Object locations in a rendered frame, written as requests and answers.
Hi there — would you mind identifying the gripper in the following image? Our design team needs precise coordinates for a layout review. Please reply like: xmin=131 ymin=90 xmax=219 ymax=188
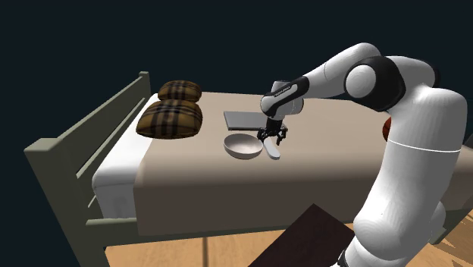
xmin=257 ymin=117 xmax=289 ymax=146

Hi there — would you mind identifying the white remote control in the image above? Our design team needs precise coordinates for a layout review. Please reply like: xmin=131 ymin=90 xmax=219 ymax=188
xmin=262 ymin=137 xmax=281 ymax=161

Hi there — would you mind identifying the grey bowl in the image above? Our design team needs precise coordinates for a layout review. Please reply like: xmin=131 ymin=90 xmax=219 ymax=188
xmin=223 ymin=133 xmax=264 ymax=160

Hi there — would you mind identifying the grey flat tablet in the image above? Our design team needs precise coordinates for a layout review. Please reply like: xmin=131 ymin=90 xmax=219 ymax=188
xmin=223 ymin=111 xmax=289 ymax=132

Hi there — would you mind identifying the bed with beige blanket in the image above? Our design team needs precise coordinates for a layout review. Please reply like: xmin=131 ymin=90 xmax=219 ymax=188
xmin=23 ymin=71 xmax=473 ymax=267

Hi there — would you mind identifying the brown plaid pillow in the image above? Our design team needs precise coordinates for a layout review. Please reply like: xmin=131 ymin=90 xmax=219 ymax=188
xmin=136 ymin=99 xmax=204 ymax=140
xmin=157 ymin=80 xmax=203 ymax=103

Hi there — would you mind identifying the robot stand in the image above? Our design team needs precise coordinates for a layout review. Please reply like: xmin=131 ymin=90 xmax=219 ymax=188
xmin=248 ymin=203 xmax=356 ymax=267

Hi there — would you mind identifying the red round object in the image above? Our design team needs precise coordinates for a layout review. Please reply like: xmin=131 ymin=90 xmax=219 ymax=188
xmin=382 ymin=117 xmax=392 ymax=143

